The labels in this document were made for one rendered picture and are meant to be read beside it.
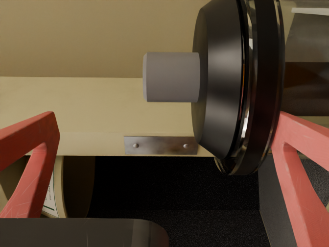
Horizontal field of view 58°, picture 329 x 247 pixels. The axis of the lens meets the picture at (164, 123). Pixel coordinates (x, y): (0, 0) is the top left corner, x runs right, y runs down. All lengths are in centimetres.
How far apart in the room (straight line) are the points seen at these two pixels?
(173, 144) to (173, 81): 13
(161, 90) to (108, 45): 55
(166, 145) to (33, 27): 52
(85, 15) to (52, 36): 9
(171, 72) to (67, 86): 22
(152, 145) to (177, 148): 2
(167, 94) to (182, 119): 13
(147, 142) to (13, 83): 19
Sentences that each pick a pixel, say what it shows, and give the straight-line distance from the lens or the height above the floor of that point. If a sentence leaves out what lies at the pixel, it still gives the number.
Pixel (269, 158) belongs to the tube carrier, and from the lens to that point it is 16.
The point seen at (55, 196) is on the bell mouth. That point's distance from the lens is 39.
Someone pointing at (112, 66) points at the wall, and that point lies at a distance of 73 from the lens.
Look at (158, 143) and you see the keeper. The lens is 28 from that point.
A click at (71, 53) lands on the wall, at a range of 73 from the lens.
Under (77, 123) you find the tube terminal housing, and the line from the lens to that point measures 30.
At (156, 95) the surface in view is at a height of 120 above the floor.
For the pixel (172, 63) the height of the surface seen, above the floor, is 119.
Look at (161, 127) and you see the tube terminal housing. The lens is 28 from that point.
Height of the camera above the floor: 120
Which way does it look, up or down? 1 degrees down
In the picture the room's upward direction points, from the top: 90 degrees counter-clockwise
